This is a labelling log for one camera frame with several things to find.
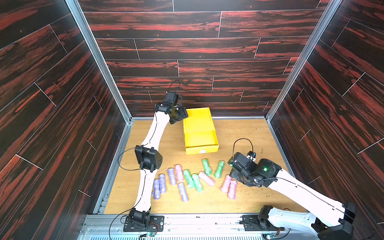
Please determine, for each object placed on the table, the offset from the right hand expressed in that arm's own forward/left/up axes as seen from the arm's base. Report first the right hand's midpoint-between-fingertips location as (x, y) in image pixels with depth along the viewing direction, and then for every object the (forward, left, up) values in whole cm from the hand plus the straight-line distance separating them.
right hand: (235, 171), depth 74 cm
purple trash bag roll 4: (-7, +27, -14) cm, 31 cm away
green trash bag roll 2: (-1, +19, -15) cm, 24 cm away
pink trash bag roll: (+4, +30, -14) cm, 34 cm away
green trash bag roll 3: (+9, +14, -14) cm, 21 cm away
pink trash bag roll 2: (0, +12, -15) cm, 19 cm away
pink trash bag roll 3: (-4, -1, -14) cm, 15 cm away
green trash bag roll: (+1, +24, -13) cm, 28 cm away
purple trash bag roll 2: (-4, +39, -14) cm, 42 cm away
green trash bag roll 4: (+8, +6, -14) cm, 17 cm away
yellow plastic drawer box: (+24, +19, +2) cm, 30 cm away
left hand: (+34, +28, +5) cm, 44 cm away
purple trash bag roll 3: (+2, +35, -14) cm, 38 cm away
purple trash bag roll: (-8, +42, -14) cm, 45 cm away
